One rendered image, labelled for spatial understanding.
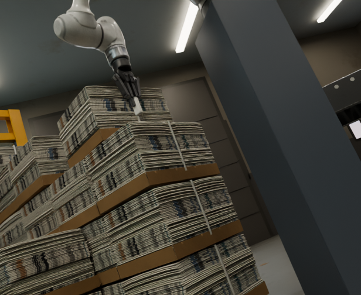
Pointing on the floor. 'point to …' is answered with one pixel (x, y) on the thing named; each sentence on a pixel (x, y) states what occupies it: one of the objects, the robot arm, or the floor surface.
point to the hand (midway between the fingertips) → (136, 106)
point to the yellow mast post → (16, 127)
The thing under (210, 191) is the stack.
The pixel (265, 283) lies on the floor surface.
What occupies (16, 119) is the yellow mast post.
